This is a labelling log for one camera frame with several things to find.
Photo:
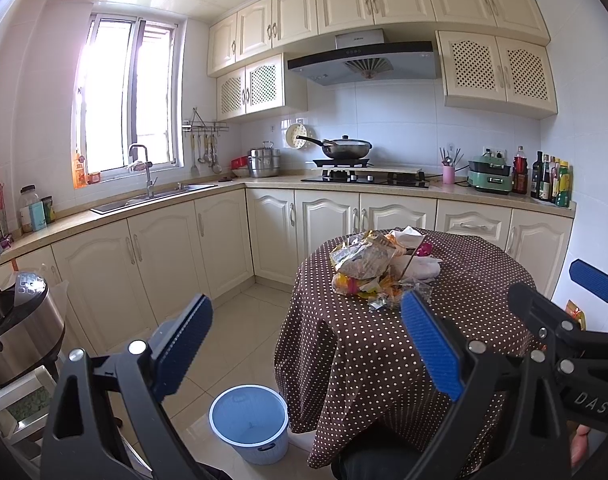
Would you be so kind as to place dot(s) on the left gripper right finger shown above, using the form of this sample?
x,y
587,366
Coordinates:
x,y
440,356

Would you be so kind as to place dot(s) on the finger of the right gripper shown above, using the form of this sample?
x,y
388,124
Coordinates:
x,y
590,278
540,316

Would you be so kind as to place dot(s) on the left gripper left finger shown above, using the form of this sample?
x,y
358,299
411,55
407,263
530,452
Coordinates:
x,y
175,344

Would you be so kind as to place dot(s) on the snack wrapper pile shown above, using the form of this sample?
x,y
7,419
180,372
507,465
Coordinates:
x,y
379,267

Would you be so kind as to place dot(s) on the light blue trash bin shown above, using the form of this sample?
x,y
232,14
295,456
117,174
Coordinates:
x,y
253,420

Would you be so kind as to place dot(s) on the kitchen window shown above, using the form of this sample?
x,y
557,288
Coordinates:
x,y
126,91

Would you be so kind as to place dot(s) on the green yellow bottle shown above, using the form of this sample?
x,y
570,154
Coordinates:
x,y
563,194

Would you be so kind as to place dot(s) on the brown polka dot tablecloth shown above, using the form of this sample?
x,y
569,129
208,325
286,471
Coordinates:
x,y
342,367

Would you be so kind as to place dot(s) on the dark sauce bottle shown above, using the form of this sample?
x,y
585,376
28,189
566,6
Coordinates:
x,y
537,175

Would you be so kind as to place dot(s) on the steel rice cooker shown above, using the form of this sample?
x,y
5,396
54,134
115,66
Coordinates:
x,y
31,327

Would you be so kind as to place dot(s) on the stainless steel sink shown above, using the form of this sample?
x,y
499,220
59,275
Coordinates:
x,y
144,199

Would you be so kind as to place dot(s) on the chrome sink faucet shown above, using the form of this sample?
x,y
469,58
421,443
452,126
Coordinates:
x,y
144,165

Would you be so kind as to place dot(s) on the green electric grill appliance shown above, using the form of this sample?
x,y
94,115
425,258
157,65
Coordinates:
x,y
489,173

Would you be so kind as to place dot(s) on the white rolling cart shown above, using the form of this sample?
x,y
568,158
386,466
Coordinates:
x,y
24,408

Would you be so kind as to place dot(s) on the pink utensil holder cup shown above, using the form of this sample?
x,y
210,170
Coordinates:
x,y
448,174

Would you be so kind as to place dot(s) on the teal box on counter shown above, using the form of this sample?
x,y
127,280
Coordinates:
x,y
37,216

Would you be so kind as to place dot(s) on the black gas stove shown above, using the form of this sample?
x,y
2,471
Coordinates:
x,y
360,171

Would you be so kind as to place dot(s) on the steel stock pot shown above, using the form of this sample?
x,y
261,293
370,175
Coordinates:
x,y
264,162

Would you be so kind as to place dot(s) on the clear jar with lid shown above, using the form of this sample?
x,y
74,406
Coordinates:
x,y
28,196

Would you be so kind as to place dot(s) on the hanging utensil rack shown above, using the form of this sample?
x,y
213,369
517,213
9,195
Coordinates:
x,y
203,138

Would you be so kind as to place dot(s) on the black wok with lid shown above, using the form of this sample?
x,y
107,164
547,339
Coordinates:
x,y
341,149

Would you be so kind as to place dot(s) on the grey range hood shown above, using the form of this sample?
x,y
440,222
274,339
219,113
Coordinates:
x,y
367,56

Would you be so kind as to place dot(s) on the orange packet on wall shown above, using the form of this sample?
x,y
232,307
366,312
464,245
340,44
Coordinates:
x,y
575,312

